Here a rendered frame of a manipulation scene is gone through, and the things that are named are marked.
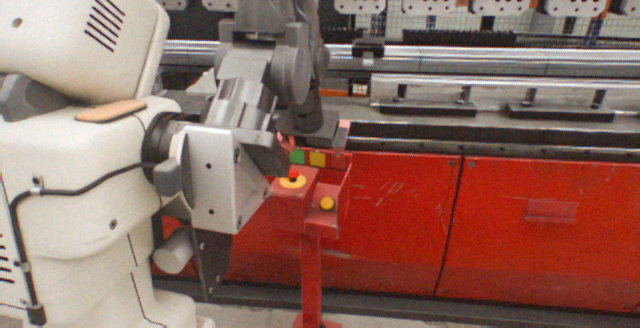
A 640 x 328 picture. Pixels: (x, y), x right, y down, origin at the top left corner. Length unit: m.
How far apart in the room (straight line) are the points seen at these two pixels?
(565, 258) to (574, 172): 0.35
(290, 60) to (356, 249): 1.15
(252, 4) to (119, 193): 0.25
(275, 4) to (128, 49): 0.17
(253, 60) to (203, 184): 0.15
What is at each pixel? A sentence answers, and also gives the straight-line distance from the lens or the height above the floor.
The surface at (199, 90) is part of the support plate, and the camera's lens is 1.19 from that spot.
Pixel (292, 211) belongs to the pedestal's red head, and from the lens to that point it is 1.10.
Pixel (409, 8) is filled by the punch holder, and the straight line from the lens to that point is 1.29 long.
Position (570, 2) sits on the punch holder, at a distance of 1.39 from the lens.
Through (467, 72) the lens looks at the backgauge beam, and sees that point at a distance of 1.65.
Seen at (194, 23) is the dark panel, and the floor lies 1.03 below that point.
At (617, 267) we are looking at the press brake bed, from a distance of 1.79.
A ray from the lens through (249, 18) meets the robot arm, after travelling 0.50.
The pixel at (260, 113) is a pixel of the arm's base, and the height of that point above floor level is 1.22.
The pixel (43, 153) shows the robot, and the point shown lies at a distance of 0.42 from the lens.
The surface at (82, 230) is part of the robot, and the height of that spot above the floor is 1.15.
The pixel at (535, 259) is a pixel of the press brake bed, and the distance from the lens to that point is 1.67.
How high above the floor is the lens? 1.39
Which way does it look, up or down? 28 degrees down
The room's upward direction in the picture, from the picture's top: straight up
